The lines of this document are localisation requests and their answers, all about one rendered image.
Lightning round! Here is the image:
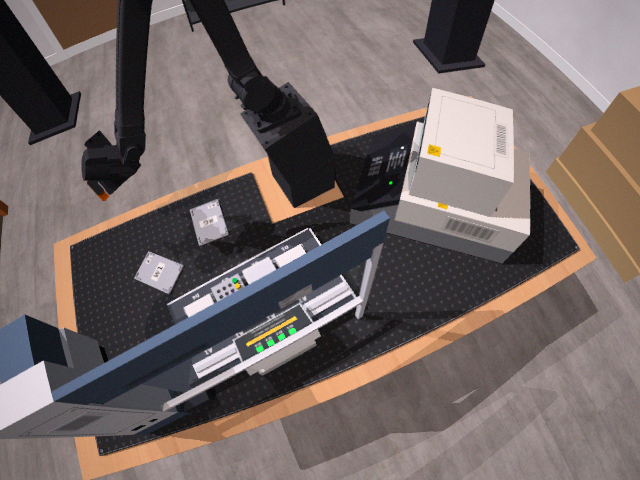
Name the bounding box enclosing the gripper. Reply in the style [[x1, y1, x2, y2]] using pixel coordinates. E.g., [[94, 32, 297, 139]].
[[86, 174, 129, 201]]

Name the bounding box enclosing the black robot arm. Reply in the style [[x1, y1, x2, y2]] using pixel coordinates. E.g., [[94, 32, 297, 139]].
[[81, 0, 302, 181]]

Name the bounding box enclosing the white thermal cycler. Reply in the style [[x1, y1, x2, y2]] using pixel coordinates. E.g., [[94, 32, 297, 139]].
[[350, 88, 530, 263]]

